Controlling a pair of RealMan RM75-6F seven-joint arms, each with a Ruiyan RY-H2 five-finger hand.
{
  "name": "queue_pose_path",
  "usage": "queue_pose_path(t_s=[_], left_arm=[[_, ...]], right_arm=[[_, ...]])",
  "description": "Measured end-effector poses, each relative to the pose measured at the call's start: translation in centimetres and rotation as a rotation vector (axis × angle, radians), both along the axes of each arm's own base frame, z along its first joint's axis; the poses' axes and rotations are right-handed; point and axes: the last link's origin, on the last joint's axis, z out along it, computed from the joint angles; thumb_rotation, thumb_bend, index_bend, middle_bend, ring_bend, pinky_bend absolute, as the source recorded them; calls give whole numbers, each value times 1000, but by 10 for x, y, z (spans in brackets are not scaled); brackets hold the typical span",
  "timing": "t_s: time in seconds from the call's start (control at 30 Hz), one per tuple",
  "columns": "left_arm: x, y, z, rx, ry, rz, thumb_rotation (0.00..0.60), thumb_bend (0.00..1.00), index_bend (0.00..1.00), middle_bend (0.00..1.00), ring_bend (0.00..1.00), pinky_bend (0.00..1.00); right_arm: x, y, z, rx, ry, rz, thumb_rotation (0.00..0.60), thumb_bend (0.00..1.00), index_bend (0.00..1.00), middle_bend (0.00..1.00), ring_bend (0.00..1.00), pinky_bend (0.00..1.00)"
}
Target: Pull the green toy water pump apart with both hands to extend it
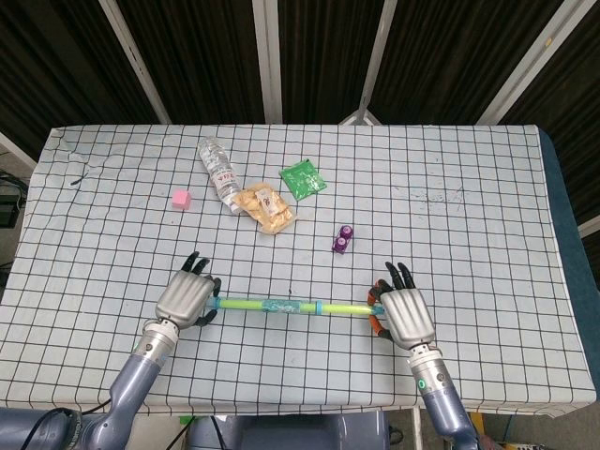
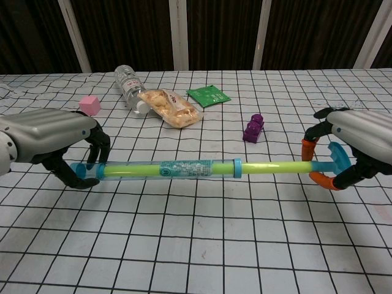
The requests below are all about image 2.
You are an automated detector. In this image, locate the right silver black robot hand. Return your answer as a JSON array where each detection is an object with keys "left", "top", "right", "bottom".
[{"left": 301, "top": 107, "right": 392, "bottom": 192}]

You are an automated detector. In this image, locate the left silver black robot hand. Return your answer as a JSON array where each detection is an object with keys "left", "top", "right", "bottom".
[{"left": 0, "top": 109, "right": 111, "bottom": 189}]

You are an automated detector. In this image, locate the green blue toy water pump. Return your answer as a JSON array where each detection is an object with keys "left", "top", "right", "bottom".
[{"left": 69, "top": 141, "right": 350, "bottom": 180}]

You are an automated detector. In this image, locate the pink cube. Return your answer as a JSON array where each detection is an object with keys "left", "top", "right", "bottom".
[{"left": 78, "top": 95, "right": 101, "bottom": 117}]

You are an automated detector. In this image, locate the clear plastic water bottle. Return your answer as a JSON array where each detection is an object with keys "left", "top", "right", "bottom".
[{"left": 114, "top": 64, "right": 149, "bottom": 115}]

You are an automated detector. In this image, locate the purple toy building block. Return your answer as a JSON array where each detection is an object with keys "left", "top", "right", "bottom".
[{"left": 243, "top": 113, "right": 266, "bottom": 144}]

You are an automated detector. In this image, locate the clear bag of snacks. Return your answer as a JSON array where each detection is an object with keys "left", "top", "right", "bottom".
[{"left": 137, "top": 88, "right": 205, "bottom": 130}]

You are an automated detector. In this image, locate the green foil packet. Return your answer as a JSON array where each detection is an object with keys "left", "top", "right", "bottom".
[{"left": 186, "top": 85, "right": 231, "bottom": 108}]

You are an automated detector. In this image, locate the white black checkered tablecloth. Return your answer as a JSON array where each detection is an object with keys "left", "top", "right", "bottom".
[{"left": 0, "top": 67, "right": 392, "bottom": 294}]

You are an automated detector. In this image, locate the white partition post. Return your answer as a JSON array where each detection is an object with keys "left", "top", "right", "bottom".
[
  {"left": 57, "top": 0, "right": 93, "bottom": 74},
  {"left": 354, "top": 0, "right": 392, "bottom": 69},
  {"left": 168, "top": 0, "right": 189, "bottom": 72},
  {"left": 252, "top": 0, "right": 274, "bottom": 71}
]

